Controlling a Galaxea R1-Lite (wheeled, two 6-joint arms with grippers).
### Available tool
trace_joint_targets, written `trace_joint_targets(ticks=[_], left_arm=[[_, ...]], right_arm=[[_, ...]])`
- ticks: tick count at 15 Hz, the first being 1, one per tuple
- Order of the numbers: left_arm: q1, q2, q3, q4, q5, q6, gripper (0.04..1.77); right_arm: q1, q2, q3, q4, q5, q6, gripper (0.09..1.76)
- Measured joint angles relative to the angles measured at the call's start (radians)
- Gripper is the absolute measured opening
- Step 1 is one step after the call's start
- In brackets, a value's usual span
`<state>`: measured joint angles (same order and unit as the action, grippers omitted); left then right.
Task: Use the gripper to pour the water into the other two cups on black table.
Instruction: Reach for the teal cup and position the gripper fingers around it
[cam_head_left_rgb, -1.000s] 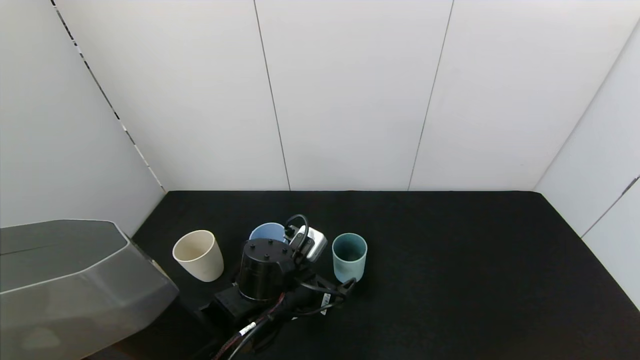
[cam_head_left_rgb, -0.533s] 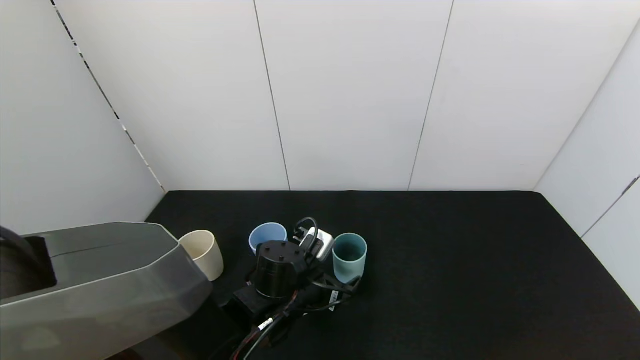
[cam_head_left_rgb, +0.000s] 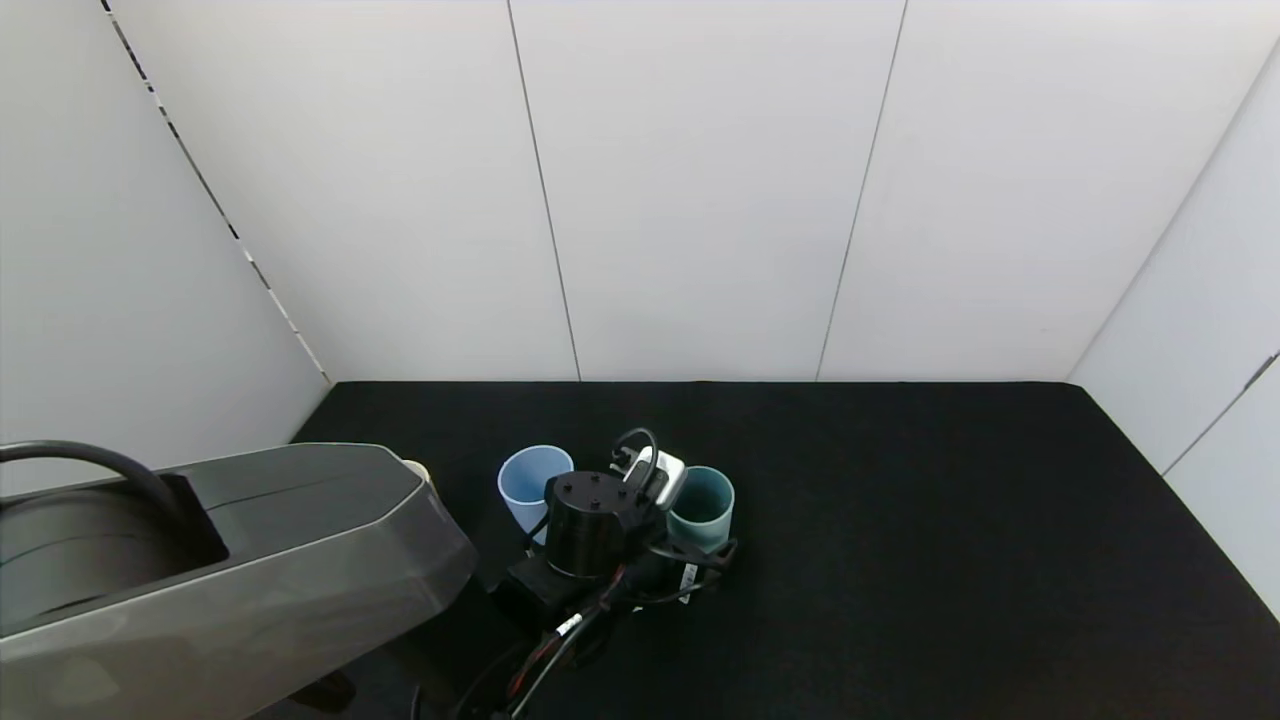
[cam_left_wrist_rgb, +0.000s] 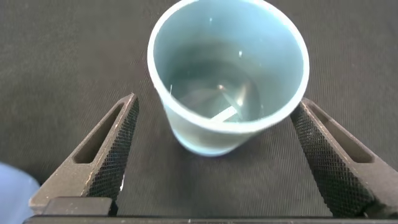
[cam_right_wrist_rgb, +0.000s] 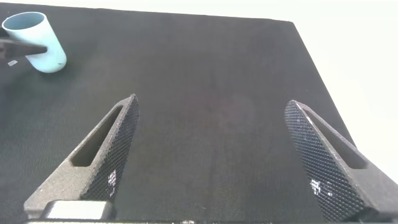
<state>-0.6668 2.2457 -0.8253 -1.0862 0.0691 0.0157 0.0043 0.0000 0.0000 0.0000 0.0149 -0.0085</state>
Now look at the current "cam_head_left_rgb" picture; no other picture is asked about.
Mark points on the teal green plastic cup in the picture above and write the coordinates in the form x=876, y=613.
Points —
x=708, y=500

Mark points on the beige plastic cup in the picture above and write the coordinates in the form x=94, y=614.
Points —
x=420, y=473

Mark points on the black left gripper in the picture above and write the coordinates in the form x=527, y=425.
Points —
x=692, y=577

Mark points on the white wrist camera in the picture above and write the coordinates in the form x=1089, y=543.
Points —
x=668, y=478

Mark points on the dark wall panel latch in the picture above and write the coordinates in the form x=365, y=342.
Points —
x=1256, y=372

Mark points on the light blue plastic cup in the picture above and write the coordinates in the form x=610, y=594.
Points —
x=522, y=485

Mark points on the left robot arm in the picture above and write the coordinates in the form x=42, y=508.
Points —
x=300, y=560

